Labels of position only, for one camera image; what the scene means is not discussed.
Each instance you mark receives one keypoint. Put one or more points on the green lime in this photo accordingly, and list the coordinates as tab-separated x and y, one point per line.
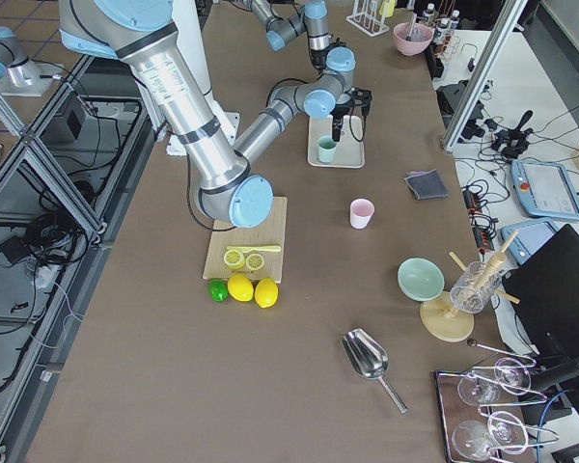
218	290

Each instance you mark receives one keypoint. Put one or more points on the lower whole lemon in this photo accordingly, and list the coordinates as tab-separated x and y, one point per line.
240	288

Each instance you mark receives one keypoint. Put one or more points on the clear glass on stand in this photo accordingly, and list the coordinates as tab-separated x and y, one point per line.
469	298

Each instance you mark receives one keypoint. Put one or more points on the blue teach pendant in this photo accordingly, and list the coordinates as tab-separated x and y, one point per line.
544	189
531	235

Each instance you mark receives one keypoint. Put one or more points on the pink bowl with ice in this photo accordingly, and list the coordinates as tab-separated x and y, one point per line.
414	44

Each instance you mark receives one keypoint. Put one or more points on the upper lemon slice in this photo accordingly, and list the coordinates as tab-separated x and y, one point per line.
234	259

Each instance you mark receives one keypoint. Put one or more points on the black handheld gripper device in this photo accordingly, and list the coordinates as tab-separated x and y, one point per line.
511	142

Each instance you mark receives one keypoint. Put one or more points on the upper whole lemon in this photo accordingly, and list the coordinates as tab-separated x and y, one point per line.
266	293

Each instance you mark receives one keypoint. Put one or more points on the lower lemon slice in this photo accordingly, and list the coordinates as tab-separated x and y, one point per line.
254	262

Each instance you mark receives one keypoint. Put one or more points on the wine glass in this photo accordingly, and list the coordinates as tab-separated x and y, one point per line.
494	385
501	435

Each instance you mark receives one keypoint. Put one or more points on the green cup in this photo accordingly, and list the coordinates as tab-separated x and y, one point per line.
326	149

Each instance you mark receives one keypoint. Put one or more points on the lemon slice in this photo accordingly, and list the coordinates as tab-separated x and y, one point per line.
254	262
234	259

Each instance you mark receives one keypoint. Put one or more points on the wooden cutting board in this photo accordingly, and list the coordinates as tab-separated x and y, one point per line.
272	231

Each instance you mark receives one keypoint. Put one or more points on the black monitor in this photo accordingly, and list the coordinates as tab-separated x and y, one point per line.
547	285

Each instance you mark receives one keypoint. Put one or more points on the orange power strip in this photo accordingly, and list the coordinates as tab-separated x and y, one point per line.
481	233

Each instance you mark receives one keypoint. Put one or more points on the yellow plastic knife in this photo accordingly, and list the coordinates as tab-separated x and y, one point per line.
250	249

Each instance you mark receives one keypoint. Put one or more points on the white wire rack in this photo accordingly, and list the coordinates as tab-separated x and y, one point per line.
365	17

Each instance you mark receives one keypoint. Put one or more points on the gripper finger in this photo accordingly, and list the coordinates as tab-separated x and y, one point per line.
337	127

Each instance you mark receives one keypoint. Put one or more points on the yellow cup on rack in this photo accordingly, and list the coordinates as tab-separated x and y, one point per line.
387	8

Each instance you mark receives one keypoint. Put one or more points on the metal scoop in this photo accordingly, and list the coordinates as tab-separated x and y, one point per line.
370	360

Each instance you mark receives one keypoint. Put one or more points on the grey folded cloth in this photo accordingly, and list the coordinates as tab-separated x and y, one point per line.
426	185

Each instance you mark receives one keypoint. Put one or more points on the white pedestal column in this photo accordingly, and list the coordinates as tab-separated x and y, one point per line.
191	45

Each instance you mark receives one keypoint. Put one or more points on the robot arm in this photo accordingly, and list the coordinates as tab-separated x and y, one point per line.
145	36
309	19

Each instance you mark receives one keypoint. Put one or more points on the pink cup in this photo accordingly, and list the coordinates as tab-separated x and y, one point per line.
361	211

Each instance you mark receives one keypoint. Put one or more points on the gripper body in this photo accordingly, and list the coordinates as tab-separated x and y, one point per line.
338	116

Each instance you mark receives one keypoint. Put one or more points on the metal rod with black tip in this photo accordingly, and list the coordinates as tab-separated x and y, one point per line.
410	27

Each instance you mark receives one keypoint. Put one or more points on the whole lemon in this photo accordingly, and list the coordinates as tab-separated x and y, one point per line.
266	293
240	288

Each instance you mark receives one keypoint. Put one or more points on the green bowl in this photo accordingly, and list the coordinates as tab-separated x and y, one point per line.
420	279

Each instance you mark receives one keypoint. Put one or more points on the aluminium frame post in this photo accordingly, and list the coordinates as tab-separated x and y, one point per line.
497	39

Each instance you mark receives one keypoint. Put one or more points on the wooden cup stand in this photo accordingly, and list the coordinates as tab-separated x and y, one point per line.
446	322

